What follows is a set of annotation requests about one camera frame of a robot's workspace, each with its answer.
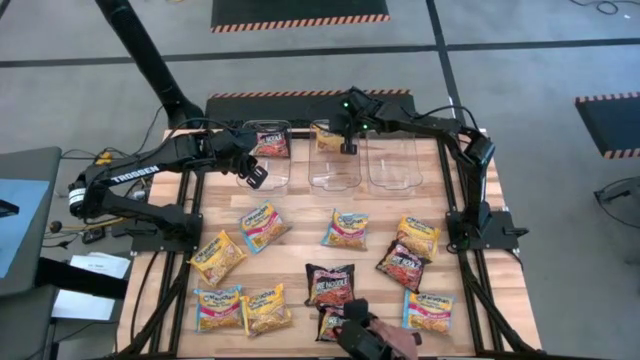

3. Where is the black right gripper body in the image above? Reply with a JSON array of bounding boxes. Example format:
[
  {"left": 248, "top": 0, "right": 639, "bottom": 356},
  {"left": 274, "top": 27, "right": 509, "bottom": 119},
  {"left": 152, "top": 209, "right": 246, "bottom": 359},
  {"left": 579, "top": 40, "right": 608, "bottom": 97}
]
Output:
[{"left": 338, "top": 87, "right": 387, "bottom": 137}]

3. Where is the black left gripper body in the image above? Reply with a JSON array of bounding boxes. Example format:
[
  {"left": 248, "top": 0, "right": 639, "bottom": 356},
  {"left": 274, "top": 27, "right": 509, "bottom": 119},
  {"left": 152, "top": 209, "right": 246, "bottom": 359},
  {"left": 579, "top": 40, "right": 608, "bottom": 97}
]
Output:
[{"left": 215, "top": 128, "right": 259, "bottom": 171}]

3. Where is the yellow Maruchan noodle packet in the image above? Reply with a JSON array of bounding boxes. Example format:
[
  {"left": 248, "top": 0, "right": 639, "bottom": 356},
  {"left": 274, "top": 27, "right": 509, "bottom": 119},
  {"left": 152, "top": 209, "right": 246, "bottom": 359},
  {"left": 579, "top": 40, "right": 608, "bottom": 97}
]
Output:
[
  {"left": 395, "top": 215, "right": 442, "bottom": 262},
  {"left": 188, "top": 229, "right": 248, "bottom": 288},
  {"left": 239, "top": 283, "right": 294, "bottom": 337},
  {"left": 313, "top": 125, "right": 346, "bottom": 154}
]

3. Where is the black Maruchan fire noodle packet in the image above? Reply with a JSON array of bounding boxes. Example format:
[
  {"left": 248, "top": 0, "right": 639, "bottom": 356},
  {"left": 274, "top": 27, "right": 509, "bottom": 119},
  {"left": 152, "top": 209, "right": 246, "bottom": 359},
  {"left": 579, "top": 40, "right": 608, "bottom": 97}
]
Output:
[
  {"left": 375, "top": 239, "right": 431, "bottom": 294},
  {"left": 249, "top": 130, "right": 291, "bottom": 159},
  {"left": 315, "top": 304, "right": 351, "bottom": 343},
  {"left": 304, "top": 263, "right": 356, "bottom": 307}
]

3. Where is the blue Maruchan noodle packet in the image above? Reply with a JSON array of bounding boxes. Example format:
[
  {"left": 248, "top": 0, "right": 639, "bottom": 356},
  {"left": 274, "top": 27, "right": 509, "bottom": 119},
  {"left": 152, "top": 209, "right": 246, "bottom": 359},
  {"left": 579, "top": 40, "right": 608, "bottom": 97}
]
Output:
[
  {"left": 193, "top": 284, "right": 246, "bottom": 334},
  {"left": 238, "top": 200, "right": 292, "bottom": 255},
  {"left": 320, "top": 208, "right": 370, "bottom": 251},
  {"left": 402, "top": 289, "right": 456, "bottom": 335}
]

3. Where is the clear plastic bin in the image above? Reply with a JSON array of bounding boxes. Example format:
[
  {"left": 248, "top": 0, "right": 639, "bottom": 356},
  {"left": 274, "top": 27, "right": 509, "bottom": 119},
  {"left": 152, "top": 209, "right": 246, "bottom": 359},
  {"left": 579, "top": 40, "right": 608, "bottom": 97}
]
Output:
[
  {"left": 235, "top": 118, "right": 294, "bottom": 192},
  {"left": 307, "top": 118, "right": 362, "bottom": 192},
  {"left": 366, "top": 118, "right": 425, "bottom": 191}
]

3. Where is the black hazard-striped floor mat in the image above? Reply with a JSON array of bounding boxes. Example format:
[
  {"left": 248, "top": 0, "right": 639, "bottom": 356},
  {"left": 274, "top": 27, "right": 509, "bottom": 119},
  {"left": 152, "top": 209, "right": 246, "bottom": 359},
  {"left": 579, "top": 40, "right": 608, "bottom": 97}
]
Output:
[
  {"left": 204, "top": 89, "right": 419, "bottom": 130},
  {"left": 209, "top": 0, "right": 391, "bottom": 35},
  {"left": 574, "top": 91, "right": 640, "bottom": 160}
]

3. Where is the thick black pole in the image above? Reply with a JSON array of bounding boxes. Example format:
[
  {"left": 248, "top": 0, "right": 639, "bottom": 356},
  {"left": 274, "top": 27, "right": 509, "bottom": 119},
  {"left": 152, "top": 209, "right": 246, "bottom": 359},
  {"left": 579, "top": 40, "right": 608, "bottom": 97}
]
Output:
[{"left": 94, "top": 0, "right": 205, "bottom": 130}]

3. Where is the small black power adapter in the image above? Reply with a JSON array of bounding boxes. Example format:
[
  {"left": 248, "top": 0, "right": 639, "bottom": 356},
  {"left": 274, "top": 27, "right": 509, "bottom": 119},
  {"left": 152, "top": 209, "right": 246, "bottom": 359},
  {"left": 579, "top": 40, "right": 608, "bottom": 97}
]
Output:
[{"left": 81, "top": 227, "right": 107, "bottom": 245}]

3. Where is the white paper sheet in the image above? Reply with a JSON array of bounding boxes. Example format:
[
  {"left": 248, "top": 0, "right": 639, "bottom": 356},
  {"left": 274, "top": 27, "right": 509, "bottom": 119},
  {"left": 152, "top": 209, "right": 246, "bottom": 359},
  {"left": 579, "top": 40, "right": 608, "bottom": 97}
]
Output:
[
  {"left": 51, "top": 289, "right": 116, "bottom": 322},
  {"left": 69, "top": 252, "right": 132, "bottom": 280}
]

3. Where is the black bar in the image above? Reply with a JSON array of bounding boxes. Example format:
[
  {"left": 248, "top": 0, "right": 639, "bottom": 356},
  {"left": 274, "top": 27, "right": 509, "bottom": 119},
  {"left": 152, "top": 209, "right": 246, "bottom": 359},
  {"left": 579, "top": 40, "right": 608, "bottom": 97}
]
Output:
[{"left": 33, "top": 257, "right": 129, "bottom": 300}]

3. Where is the grey side table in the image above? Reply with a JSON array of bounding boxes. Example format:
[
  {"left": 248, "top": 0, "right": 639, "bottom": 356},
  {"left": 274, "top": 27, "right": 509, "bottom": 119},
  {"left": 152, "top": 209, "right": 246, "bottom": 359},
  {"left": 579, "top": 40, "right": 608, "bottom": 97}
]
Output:
[{"left": 0, "top": 146, "right": 64, "bottom": 360}]

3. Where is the blue sheet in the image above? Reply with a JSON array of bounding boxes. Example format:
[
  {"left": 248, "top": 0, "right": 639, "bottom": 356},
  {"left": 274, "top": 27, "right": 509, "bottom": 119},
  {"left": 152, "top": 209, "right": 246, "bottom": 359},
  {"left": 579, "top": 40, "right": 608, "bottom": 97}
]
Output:
[{"left": 0, "top": 178, "right": 51, "bottom": 279}]

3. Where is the black aluminium table frame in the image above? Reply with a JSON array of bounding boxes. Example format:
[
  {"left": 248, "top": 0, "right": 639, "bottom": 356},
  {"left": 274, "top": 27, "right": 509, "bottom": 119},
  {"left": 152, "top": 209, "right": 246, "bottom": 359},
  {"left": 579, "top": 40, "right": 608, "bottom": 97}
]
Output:
[{"left": 115, "top": 128, "right": 547, "bottom": 360}]

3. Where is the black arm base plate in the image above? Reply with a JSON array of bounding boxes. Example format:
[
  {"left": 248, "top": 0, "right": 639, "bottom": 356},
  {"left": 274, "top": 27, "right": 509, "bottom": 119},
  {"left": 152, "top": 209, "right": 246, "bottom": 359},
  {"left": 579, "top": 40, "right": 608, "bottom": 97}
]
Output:
[
  {"left": 446, "top": 209, "right": 530, "bottom": 251},
  {"left": 130, "top": 213, "right": 204, "bottom": 253}
]

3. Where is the yellow cable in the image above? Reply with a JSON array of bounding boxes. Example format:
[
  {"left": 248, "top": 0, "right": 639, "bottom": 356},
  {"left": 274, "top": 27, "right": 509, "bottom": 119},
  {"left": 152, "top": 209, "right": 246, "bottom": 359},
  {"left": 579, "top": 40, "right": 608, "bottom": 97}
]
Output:
[{"left": 74, "top": 215, "right": 136, "bottom": 232}]

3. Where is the black floor cable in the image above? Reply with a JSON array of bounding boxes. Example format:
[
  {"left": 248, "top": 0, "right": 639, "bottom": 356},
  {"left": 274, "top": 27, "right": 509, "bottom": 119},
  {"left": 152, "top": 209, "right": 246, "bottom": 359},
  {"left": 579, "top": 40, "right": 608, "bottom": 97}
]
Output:
[{"left": 568, "top": 0, "right": 622, "bottom": 16}]

